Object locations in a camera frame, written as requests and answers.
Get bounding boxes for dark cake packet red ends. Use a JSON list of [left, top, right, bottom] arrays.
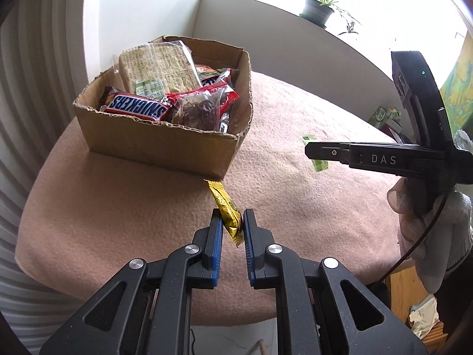
[[164, 83, 240, 132]]

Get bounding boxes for brown cardboard box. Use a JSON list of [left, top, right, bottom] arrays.
[[72, 35, 255, 182]]

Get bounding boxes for clear bagged sliced bread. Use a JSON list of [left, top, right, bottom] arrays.
[[118, 41, 204, 99]]

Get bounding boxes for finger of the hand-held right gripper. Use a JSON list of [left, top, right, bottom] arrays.
[[305, 141, 351, 165]]

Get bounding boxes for light wooden stool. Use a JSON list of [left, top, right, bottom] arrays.
[[390, 266, 448, 344]]

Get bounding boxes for green candy packet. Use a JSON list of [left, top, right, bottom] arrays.
[[300, 134, 329, 172]]

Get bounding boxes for brown chocolate bar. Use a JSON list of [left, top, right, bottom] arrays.
[[99, 86, 178, 123]]

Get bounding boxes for green white snack pouch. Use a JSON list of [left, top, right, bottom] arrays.
[[195, 64, 224, 78]]

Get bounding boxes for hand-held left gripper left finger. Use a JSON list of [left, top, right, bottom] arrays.
[[39, 209, 224, 355]]

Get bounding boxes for black cable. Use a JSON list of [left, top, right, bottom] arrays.
[[366, 190, 449, 289]]

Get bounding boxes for green printed carton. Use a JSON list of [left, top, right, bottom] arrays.
[[367, 105, 401, 128]]

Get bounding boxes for blue label chocolate bar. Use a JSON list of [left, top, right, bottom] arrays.
[[201, 68, 233, 88]]

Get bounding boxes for potted spider plant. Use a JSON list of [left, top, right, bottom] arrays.
[[299, 0, 361, 37]]

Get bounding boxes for person's right hand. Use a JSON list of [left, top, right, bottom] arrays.
[[386, 175, 473, 293]]

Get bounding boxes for wall map poster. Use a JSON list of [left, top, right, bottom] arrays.
[[438, 50, 473, 134]]

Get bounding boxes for crumpled white paper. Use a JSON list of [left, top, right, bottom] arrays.
[[408, 296, 440, 337]]

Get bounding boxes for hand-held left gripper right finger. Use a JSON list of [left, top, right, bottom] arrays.
[[243, 209, 429, 355]]

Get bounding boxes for yellow candy packet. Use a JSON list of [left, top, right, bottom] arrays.
[[204, 179, 245, 248]]

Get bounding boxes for white ribbed radiator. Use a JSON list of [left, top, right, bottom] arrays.
[[0, 0, 89, 341]]

